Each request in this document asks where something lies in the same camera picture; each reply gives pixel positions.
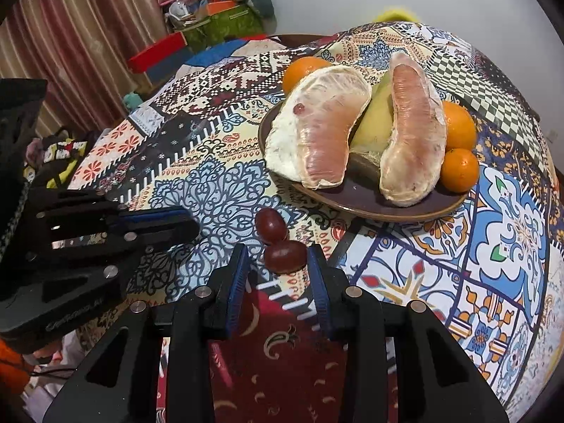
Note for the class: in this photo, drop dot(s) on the peeled pomelo segment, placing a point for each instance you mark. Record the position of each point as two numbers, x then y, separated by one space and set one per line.
326 141
409 141

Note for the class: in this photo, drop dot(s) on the yellow chair back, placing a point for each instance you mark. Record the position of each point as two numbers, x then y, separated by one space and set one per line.
396 14

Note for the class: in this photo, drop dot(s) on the striped curtain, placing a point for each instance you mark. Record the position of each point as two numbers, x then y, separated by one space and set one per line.
79 31

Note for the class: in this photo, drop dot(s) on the dark red grape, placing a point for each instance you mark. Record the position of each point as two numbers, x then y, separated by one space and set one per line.
298 108
285 256
271 224

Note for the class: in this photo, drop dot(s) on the blue flat box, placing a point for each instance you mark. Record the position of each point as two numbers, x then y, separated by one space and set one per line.
176 68

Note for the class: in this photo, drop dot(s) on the dark brown round plate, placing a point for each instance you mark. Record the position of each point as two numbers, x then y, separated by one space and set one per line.
352 196

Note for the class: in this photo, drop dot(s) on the large orange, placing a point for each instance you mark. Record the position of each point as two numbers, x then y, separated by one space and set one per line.
299 72
460 125

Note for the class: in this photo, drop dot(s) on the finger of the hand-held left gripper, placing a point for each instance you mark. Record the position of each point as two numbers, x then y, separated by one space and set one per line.
114 268
150 224

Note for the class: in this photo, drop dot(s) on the teal small figure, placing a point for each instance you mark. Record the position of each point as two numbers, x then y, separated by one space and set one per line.
131 102

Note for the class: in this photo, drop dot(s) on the person's left forearm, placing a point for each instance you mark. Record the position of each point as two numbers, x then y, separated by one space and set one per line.
11 365

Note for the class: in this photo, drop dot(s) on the small tangerine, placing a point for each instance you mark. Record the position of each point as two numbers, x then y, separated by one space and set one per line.
460 169

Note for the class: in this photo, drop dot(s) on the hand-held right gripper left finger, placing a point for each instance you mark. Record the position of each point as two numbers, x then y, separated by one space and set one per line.
233 291

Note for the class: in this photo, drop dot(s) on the patchwork patterned tablecloth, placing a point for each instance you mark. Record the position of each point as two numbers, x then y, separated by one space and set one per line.
220 176

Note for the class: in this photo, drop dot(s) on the red flat box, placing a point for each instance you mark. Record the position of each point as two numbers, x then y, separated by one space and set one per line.
156 53

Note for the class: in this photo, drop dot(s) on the orange small box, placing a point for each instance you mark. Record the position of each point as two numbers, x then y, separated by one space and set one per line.
222 7

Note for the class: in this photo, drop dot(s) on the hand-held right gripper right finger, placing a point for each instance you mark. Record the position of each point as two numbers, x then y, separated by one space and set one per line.
321 291

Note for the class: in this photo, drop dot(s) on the black yellow printed bag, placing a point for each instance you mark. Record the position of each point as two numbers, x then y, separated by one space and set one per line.
61 154

